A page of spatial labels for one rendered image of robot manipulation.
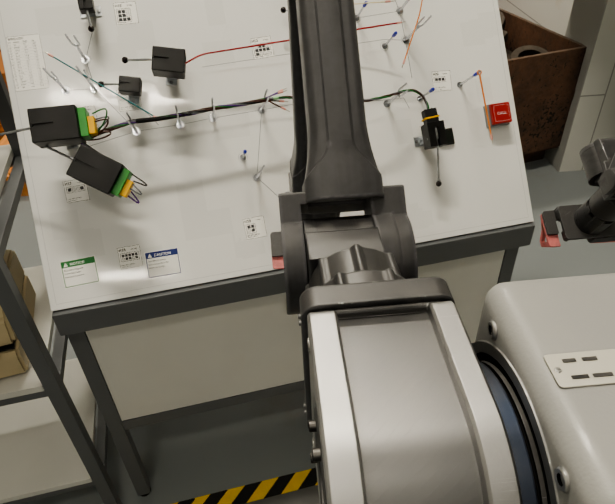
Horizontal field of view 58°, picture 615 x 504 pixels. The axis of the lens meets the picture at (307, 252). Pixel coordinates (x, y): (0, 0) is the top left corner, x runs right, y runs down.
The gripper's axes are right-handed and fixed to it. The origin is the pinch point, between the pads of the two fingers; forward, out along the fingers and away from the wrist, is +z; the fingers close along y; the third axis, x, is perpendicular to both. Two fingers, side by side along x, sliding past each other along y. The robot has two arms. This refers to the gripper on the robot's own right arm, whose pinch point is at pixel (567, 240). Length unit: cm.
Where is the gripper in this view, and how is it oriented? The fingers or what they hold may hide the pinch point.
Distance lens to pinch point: 119.1
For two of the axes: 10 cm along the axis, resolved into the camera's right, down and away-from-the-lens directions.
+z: -0.1, 3.7, 9.3
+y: -10.0, 0.8, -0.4
